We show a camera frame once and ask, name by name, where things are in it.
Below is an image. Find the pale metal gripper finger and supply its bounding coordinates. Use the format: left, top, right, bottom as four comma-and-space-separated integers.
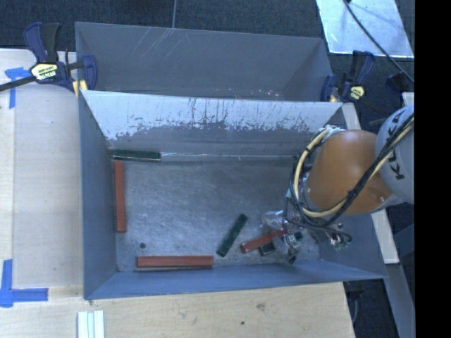
261, 211, 287, 233
258, 241, 279, 257

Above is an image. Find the red-brown block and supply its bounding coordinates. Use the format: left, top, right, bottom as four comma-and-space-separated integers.
136, 255, 215, 270
240, 228, 289, 255
113, 160, 128, 234

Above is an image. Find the dark green flat block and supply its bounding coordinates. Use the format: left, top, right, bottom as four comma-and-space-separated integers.
216, 213, 249, 258
111, 149, 162, 163

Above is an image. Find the grey metal bin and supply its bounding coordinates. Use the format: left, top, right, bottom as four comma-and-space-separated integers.
74, 21, 389, 301

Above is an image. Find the pale wood flat board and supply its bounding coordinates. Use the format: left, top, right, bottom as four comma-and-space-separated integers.
11, 82, 86, 290

